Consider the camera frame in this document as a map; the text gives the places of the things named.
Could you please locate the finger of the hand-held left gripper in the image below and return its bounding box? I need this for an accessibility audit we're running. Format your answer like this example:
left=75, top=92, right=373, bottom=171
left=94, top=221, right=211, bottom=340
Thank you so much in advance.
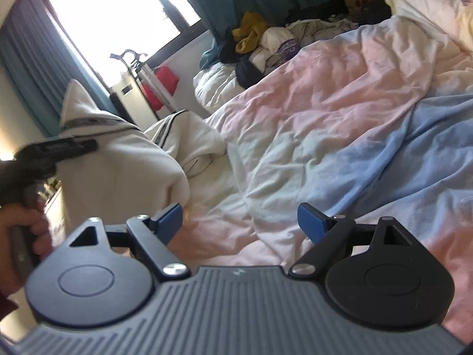
left=39, top=137, right=100, bottom=159

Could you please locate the white jacket with black trim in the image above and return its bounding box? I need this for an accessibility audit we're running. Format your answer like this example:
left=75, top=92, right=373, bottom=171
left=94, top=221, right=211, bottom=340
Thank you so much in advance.
left=55, top=79, right=231, bottom=246

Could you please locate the dark cloth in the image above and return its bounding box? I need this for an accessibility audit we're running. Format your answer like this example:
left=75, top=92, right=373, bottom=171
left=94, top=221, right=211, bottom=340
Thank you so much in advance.
left=219, top=42, right=265, bottom=90

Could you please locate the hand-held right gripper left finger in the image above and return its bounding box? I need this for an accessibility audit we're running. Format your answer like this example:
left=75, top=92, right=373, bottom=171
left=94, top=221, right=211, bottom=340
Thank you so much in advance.
left=67, top=203, right=191, bottom=281

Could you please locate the red bag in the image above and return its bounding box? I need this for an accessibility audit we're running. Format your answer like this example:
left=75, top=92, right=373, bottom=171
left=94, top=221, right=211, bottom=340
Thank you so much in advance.
left=142, top=66, right=180, bottom=112

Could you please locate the person's left hand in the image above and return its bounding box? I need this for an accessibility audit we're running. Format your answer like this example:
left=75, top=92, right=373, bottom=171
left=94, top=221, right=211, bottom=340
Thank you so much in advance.
left=0, top=199, right=53, bottom=297

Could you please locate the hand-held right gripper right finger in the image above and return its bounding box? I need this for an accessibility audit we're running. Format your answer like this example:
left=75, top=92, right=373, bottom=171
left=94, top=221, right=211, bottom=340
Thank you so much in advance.
left=287, top=203, right=412, bottom=278

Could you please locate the pile of white clothes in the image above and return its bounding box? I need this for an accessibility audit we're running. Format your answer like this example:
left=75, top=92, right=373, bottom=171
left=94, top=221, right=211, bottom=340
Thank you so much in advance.
left=248, top=17, right=361, bottom=70

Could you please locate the white quilt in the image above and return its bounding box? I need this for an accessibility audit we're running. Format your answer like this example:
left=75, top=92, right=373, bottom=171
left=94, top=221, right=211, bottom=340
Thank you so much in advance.
left=193, top=61, right=252, bottom=113

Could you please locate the teal cloth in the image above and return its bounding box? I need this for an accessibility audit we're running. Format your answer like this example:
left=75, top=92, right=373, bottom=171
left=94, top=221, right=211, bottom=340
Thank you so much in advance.
left=200, top=39, right=224, bottom=70

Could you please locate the window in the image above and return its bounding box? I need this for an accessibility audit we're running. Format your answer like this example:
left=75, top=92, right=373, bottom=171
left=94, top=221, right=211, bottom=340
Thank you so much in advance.
left=41, top=0, right=202, bottom=89

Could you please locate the pastel pink blue bed cover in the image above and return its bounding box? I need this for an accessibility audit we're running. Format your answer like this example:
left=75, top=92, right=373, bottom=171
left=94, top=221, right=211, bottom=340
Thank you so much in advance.
left=168, top=17, right=473, bottom=341

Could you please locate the purple patterned cloth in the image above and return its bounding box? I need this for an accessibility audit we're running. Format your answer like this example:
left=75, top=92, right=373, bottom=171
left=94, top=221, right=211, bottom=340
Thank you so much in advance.
left=279, top=39, right=301, bottom=58

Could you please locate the white appliance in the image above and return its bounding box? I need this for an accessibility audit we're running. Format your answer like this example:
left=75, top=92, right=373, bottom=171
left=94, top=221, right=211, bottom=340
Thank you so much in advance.
left=109, top=74, right=159, bottom=128

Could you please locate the yellow garment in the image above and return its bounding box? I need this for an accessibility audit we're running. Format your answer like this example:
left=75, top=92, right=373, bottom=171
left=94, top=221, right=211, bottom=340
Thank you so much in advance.
left=231, top=10, right=272, bottom=55

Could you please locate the cream blanket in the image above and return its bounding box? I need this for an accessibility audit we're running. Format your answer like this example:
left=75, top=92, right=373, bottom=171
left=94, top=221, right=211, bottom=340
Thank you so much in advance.
left=385, top=0, right=473, bottom=54

